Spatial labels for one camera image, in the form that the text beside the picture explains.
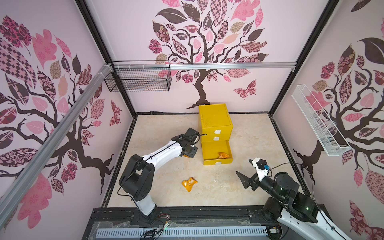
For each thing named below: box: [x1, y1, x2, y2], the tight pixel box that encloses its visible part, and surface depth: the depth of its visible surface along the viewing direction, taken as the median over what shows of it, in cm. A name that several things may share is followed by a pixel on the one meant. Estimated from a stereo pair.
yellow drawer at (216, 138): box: [202, 134, 232, 142], surface depth 93 cm
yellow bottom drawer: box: [201, 140, 234, 166], surface depth 98 cm
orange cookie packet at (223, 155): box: [218, 152, 230, 159], surface depth 96 cm
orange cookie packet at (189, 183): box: [181, 177, 198, 192], surface depth 85 cm
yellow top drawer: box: [202, 125, 233, 137], surface depth 87 cm
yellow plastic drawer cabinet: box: [198, 103, 233, 155], surface depth 91 cm
